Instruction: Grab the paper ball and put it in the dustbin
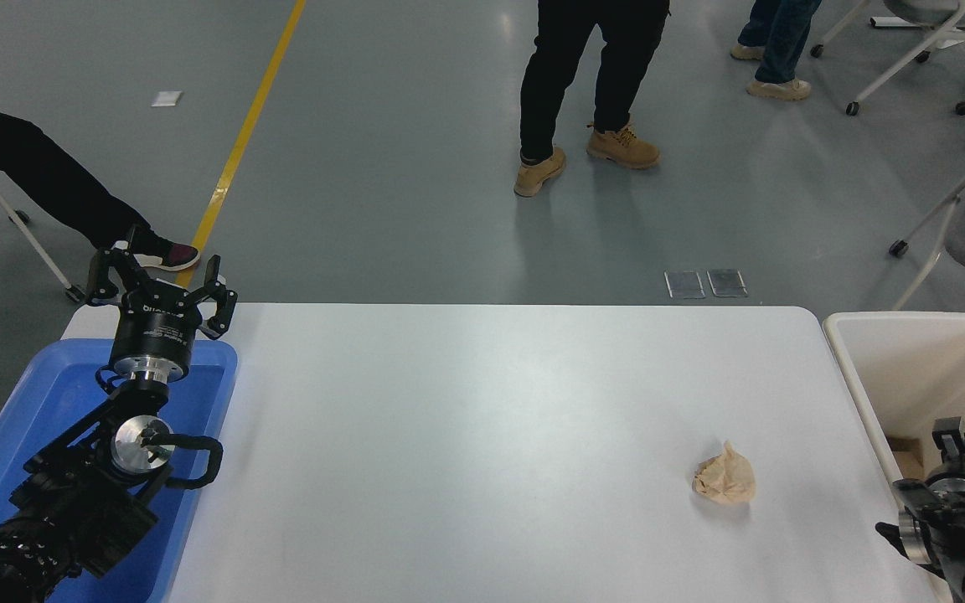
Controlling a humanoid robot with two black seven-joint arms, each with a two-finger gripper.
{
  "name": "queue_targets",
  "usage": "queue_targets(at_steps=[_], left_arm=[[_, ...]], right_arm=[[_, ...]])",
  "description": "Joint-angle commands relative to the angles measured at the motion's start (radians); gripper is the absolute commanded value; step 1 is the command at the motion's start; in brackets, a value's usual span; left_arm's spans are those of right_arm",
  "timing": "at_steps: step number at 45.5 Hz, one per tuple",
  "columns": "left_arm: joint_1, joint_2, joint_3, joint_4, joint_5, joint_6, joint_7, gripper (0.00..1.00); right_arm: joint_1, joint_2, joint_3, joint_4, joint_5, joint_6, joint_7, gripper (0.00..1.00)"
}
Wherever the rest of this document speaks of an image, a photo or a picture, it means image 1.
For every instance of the blue plastic tray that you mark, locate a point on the blue plastic tray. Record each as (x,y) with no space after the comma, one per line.
(55,394)

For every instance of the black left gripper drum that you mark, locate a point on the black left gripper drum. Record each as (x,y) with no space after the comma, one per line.
(152,331)

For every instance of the metal floor cover plate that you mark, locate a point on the metal floor cover plate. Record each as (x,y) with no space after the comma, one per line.
(685,285)
(727,283)

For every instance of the tan paper ball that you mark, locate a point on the tan paper ball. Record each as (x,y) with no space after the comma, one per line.
(725,479)

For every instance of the small white floor marker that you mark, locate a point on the small white floor marker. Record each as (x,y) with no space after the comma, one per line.
(167,98)

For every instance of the large pale plastic bin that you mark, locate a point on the large pale plastic bin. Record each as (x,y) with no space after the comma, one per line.
(868,377)

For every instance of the person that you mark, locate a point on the person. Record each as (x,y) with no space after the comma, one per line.
(549,84)
(784,42)
(47,176)

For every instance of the brown cardboard piece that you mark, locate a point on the brown cardboard piece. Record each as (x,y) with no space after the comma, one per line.
(908,461)

